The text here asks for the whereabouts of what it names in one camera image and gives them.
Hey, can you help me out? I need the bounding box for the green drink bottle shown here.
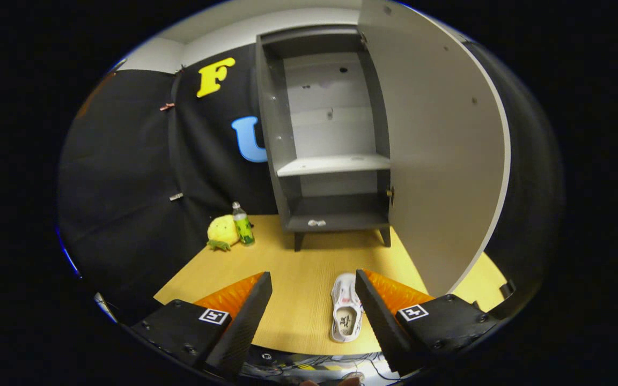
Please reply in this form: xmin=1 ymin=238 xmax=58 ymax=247
xmin=232 ymin=202 xmax=256 ymax=247

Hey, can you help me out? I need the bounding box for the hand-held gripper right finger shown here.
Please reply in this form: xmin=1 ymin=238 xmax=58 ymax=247
xmin=355 ymin=269 xmax=503 ymax=376

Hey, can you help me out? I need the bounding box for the black backdrop cloth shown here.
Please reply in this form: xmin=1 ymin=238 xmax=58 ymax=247
xmin=57 ymin=40 xmax=564 ymax=322

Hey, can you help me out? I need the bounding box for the grey shoe cabinet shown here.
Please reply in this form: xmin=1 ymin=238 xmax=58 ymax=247
xmin=255 ymin=24 xmax=393 ymax=253

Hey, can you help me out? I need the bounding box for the tangle of black cables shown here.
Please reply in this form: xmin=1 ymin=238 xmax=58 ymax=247
xmin=242 ymin=351 xmax=395 ymax=382

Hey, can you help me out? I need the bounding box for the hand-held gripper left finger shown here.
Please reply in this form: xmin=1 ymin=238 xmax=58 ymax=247
xmin=128 ymin=271 xmax=273 ymax=380

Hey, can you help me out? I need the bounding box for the yellow plush toy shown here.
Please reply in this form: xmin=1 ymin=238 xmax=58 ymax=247
xmin=207 ymin=214 xmax=241 ymax=251

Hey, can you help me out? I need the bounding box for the beige shoe cabinet door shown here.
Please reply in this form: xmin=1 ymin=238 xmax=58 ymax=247
xmin=356 ymin=0 xmax=512 ymax=298

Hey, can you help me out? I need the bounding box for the white canvas shoe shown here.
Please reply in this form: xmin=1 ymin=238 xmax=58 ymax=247
xmin=330 ymin=272 xmax=364 ymax=344

